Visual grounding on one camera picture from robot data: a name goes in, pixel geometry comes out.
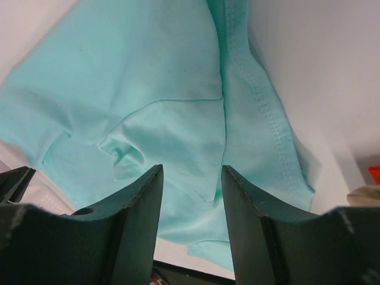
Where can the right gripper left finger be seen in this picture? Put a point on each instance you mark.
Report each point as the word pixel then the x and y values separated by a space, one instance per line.
pixel 109 242

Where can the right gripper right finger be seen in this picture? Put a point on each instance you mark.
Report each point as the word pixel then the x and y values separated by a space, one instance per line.
pixel 273 242

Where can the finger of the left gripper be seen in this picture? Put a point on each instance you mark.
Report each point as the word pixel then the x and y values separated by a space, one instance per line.
pixel 14 184

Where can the teal green t shirt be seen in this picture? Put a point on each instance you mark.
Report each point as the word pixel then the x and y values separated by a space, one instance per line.
pixel 119 86

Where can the white plastic laundry basket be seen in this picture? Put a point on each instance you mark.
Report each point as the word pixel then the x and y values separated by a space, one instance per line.
pixel 44 194

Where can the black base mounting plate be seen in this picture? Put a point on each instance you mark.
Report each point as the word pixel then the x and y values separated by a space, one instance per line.
pixel 164 273

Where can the folded beige t shirt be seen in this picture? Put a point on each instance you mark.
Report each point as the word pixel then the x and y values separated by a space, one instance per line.
pixel 365 196

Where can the folded orange t shirt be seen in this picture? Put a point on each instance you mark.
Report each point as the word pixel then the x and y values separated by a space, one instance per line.
pixel 375 173

